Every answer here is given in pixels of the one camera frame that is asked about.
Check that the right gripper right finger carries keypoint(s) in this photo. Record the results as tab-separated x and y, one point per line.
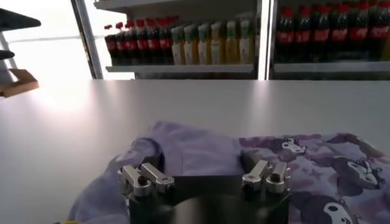
259	175

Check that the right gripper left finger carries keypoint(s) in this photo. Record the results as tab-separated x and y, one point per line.
143	182

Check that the purple cartoon print garment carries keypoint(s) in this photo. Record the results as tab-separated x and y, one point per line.
201	149

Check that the grey metal shelf rack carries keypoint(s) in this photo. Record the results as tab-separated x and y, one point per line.
182	68
320	67

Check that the cola bottle red cap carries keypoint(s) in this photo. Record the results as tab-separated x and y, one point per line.
131	45
121	45
285	36
339	34
165	43
303	36
111	45
321	35
142	44
379	32
153	44
358	33

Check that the open brown cardboard box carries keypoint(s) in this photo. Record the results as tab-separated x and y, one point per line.
21	83

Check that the dark slim window post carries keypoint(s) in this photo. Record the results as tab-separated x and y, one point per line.
88	42

